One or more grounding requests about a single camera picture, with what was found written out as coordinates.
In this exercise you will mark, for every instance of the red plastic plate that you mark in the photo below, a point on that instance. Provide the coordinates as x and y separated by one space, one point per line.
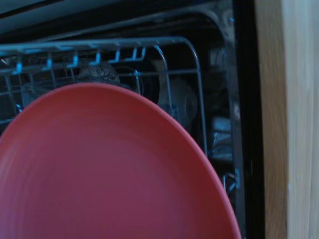
112 169

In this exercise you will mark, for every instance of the built-in dishwasher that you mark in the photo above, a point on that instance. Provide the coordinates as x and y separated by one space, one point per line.
246 99

